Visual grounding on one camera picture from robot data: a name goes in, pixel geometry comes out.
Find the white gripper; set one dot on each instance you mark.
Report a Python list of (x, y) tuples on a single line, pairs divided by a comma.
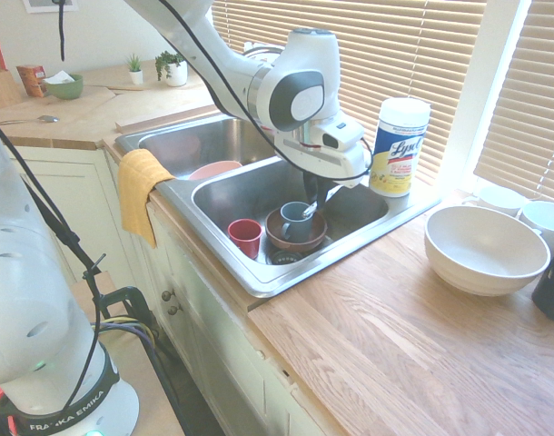
[(324, 162)]

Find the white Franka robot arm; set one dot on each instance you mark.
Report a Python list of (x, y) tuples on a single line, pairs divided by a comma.
[(240, 77)]

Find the metal sink drain strainer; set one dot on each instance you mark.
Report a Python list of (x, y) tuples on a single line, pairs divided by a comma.
[(283, 257)]

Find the stainless steel double sink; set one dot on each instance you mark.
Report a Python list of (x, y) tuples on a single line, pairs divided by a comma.
[(240, 195)]

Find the brown wooden bowl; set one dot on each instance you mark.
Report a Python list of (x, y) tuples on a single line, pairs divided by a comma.
[(318, 234)]

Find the grey mug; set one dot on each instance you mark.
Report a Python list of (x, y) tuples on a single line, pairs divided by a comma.
[(295, 229)]

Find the red plastic cup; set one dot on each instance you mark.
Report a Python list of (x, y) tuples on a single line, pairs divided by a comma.
[(244, 238)]

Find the Lysol wipes canister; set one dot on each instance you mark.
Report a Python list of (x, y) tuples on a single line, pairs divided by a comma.
[(397, 150)]

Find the pink bowl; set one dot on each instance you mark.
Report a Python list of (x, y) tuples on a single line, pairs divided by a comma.
[(213, 170)]

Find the wide beige window blind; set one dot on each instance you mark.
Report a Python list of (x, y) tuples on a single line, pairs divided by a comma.
[(386, 54)]

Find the chrome curved faucet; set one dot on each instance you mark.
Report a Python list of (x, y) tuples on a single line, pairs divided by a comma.
[(259, 49)]

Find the large white bowl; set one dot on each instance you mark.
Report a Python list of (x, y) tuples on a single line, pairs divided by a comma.
[(481, 254)]

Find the yellow dish towel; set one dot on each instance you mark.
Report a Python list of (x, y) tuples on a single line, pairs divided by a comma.
[(138, 191)]

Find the round brass cabinet knob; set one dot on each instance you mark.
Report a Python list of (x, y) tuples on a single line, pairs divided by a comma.
[(167, 295), (173, 310)]

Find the white mug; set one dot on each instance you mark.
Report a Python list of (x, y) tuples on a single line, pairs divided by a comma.
[(499, 200), (549, 222)]

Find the trailing plant in white pot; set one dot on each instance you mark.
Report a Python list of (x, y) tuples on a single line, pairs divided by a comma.
[(175, 72)]

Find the black table clamp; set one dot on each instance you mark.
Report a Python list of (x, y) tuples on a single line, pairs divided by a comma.
[(131, 300)]

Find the small potted succulent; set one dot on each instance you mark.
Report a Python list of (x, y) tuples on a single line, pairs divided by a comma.
[(135, 72)]

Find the green bowl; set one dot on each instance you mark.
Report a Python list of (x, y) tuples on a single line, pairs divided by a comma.
[(66, 88)]

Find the metal spoon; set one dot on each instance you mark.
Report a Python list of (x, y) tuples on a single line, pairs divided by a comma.
[(47, 119)]

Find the brown cardboard box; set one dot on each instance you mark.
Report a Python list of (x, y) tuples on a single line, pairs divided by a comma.
[(29, 82)]

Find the wooden cutting board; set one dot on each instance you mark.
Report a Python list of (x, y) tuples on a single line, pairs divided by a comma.
[(2, 88)]

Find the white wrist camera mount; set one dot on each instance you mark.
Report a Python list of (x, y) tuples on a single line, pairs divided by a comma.
[(338, 136)]

